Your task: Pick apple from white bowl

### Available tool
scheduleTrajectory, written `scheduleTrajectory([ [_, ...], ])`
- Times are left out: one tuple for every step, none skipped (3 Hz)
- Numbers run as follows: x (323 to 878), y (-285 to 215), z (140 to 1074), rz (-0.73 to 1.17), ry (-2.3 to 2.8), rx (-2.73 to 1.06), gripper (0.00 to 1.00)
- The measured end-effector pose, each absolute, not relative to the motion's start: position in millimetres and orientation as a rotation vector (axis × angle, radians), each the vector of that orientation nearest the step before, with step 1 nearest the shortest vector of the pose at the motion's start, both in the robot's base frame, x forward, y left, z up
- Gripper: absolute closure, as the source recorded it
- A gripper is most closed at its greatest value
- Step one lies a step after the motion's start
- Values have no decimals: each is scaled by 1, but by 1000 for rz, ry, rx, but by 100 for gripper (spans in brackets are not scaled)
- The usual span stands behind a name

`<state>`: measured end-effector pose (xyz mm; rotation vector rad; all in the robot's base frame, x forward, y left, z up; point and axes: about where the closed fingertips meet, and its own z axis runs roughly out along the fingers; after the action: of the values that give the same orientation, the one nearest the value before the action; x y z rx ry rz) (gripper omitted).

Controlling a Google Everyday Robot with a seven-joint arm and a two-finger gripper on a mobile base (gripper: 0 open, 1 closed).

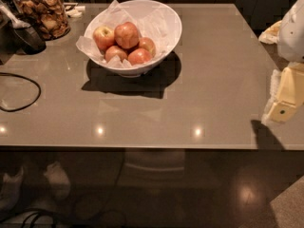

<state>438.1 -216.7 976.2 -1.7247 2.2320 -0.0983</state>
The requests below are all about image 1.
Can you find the white paper liner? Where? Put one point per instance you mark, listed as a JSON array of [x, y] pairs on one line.
[[152, 19]]

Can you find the white bowl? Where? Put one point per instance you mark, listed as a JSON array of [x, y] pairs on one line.
[[164, 22]]

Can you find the white shoe under table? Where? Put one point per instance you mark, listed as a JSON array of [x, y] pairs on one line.
[[10, 190], [58, 180]]

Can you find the black round appliance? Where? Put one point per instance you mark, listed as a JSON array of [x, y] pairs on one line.
[[28, 37]]

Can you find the small white items behind jar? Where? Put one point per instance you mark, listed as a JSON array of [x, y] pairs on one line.
[[74, 10]]

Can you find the left red yellow apple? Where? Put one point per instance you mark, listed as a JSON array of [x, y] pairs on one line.
[[104, 37]]

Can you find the glass jar of dried chips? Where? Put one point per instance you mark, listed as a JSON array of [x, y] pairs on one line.
[[49, 16]]

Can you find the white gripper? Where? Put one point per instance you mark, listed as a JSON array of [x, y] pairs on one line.
[[293, 35]]

